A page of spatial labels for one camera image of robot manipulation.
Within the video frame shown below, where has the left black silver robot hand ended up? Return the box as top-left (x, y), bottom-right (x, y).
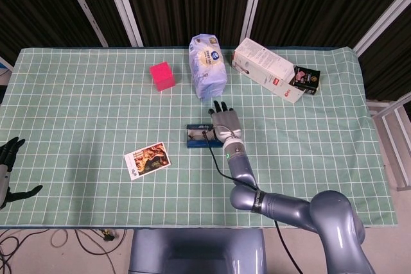
top-left (0, 137), bottom-right (44, 210)

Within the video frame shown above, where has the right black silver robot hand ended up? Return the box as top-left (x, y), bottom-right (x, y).
top-left (201, 100), bottom-right (243, 144)

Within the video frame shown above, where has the dark blue box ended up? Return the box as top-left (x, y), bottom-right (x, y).
top-left (186, 123), bottom-right (225, 150)

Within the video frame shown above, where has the white lamp carton box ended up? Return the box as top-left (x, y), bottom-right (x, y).
top-left (231, 37), bottom-right (305, 104)

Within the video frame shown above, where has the small black packet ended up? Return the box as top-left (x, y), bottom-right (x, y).
top-left (288, 65), bottom-right (321, 96)

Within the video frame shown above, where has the light blue tissue pack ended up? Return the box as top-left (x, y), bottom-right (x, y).
top-left (188, 33), bottom-right (228, 103)

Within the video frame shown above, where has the pink foam cube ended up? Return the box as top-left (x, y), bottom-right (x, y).
top-left (149, 61), bottom-right (177, 92)

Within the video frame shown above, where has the white blue panel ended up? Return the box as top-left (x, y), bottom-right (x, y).
top-left (0, 56), bottom-right (14, 78)

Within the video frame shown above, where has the green checked tablecloth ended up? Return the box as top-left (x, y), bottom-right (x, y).
top-left (0, 46), bottom-right (399, 229)

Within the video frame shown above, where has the blue-grey robot torso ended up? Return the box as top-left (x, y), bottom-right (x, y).
top-left (128, 228), bottom-right (267, 274)

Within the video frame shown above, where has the white metal rack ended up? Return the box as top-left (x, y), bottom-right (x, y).
top-left (365, 91), bottom-right (411, 191)

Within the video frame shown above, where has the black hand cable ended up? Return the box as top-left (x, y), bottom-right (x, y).
top-left (202, 130), bottom-right (304, 274)

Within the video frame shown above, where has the grey floor cable loop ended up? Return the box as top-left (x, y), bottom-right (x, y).
top-left (50, 230), bottom-right (71, 249)

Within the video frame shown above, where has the black floor cable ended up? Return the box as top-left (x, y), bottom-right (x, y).
top-left (74, 228), bottom-right (127, 256)

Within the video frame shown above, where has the white double frame post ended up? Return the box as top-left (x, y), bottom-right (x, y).
top-left (101, 0), bottom-right (144, 47)

